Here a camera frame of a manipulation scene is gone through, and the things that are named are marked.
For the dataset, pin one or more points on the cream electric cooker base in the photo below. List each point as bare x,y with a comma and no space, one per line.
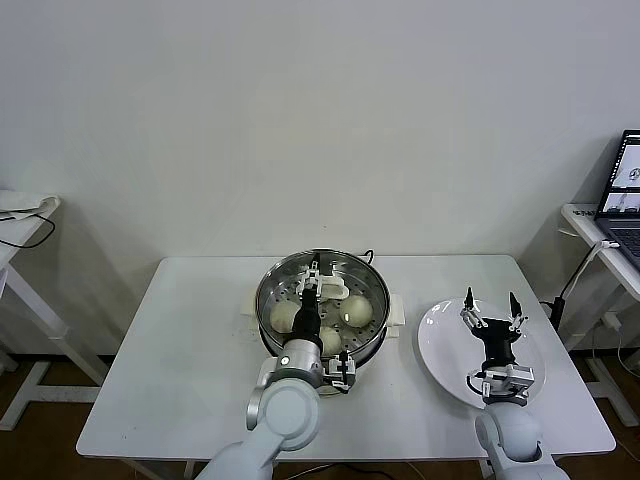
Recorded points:
370,372

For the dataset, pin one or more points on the white round plate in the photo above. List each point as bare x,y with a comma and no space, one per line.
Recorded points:
440,350

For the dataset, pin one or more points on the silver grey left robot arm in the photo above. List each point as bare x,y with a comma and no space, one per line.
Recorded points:
285,410

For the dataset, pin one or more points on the white side table with laptop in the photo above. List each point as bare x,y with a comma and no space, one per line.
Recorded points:
580,216

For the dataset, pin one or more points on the white side table with cloth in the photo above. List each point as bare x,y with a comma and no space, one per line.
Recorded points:
35,390

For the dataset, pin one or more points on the stainless steel steamer basket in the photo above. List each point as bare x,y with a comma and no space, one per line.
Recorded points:
380,300

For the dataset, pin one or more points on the dark grey open laptop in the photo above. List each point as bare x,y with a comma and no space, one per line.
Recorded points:
622,220

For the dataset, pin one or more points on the white steamed baozi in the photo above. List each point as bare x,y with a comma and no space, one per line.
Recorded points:
282,316
356,310
332,340

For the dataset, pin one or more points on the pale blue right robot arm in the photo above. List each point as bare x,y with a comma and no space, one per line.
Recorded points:
515,440

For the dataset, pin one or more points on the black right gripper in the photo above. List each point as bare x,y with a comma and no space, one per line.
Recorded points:
496,342

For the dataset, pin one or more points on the white power adapter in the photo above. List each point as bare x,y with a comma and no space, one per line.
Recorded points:
612,319

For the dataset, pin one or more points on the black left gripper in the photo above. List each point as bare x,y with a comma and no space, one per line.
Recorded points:
307,320

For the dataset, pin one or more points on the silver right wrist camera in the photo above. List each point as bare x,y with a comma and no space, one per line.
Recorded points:
510,382

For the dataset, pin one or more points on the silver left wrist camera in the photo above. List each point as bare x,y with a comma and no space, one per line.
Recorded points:
342,372

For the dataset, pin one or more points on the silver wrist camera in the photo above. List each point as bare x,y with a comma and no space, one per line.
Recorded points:
342,372
510,382

